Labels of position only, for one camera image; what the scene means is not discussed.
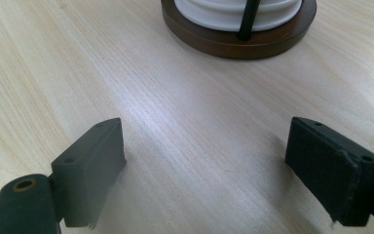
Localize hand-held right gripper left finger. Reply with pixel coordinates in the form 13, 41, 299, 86
51, 117, 127, 228

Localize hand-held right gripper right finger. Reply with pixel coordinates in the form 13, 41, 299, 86
284, 116, 374, 227

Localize black ring cup holder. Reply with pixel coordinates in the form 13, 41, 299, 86
161, 0, 318, 60

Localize stack of white paper cups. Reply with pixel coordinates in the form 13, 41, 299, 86
173, 0, 303, 33

